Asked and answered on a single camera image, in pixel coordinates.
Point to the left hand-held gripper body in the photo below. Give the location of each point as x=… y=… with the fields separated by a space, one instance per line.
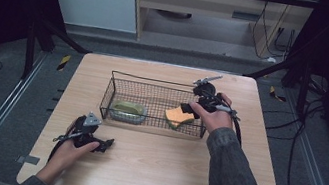
x=85 y=130

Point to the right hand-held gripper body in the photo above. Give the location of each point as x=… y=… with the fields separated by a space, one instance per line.
x=207 y=98

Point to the person's right hand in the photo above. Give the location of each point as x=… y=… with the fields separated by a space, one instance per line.
x=218 y=122

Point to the person's left hand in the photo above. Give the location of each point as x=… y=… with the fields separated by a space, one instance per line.
x=63 y=156

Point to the grey tape patch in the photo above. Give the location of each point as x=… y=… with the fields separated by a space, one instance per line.
x=29 y=159

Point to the yellow and black tape strip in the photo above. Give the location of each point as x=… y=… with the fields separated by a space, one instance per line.
x=275 y=94
x=63 y=62

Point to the light wooden desk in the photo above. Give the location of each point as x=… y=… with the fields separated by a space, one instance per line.
x=200 y=5

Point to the black metal stand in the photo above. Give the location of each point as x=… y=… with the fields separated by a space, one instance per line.
x=29 y=49
x=302 y=92

